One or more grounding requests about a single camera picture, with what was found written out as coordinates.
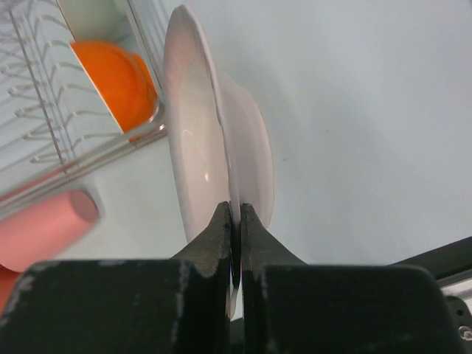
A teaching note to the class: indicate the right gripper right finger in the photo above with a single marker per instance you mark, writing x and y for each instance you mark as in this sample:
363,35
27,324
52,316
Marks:
292,307

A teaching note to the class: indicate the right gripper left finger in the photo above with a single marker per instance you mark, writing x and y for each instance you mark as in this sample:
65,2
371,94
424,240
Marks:
177,305

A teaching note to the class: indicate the large white grey-rimmed plate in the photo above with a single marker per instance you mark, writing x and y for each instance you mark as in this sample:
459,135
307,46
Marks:
219,143

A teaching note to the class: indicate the pink plastic cup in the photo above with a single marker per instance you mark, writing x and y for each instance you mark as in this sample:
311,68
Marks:
46,228

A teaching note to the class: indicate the metal wire dish rack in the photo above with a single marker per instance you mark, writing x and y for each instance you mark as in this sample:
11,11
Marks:
55,126

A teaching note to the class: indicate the white and orange bowl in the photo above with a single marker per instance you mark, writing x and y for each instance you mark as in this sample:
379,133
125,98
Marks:
122,80

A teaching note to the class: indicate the green bowl brown rim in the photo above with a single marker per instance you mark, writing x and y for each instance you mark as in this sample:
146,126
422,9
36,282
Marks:
101,20

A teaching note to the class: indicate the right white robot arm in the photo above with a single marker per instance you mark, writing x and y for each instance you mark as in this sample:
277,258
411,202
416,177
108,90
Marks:
237,289

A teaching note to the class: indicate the orange mug white inside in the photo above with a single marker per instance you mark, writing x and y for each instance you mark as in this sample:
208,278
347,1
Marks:
8,279

